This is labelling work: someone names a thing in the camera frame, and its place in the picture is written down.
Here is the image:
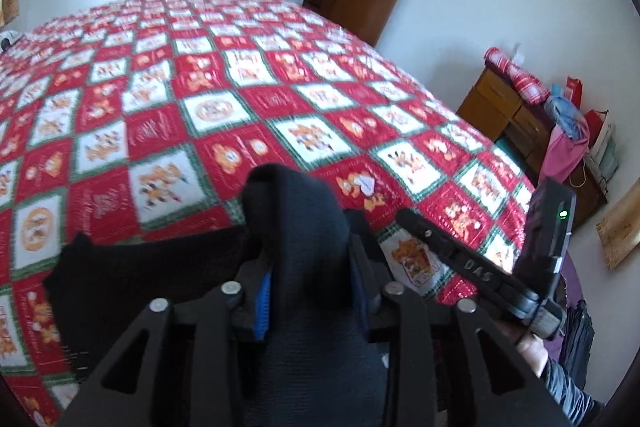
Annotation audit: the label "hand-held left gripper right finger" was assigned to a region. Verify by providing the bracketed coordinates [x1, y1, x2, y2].
[347, 211, 572, 427]

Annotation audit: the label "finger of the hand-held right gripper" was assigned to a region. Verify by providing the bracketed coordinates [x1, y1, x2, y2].
[396, 208, 532, 322]

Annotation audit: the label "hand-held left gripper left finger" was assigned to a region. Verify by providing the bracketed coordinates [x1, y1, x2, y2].
[59, 256, 274, 427]

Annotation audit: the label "black pants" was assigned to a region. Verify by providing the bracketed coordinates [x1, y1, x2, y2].
[42, 163, 397, 427]

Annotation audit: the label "person's right hand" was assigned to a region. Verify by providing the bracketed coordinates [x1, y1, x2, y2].
[499, 323, 549, 379]

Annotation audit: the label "pink cloth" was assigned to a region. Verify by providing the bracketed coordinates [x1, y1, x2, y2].
[537, 126, 591, 194]

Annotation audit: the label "light wooden board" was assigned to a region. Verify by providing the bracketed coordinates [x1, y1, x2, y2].
[594, 186, 640, 271]

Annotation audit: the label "large red bag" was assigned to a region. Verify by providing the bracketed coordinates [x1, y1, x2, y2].
[582, 109, 611, 154]

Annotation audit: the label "blue cloth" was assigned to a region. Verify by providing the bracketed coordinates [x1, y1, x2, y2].
[543, 94, 590, 140]

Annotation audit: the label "wooden cabinet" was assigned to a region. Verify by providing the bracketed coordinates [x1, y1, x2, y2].
[457, 66, 609, 231]

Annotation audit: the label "red checkered rolled cloth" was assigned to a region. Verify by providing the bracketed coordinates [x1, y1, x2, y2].
[483, 46, 551, 106]

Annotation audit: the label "red printed checkered blanket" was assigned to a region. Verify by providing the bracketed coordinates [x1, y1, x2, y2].
[0, 0, 539, 427]

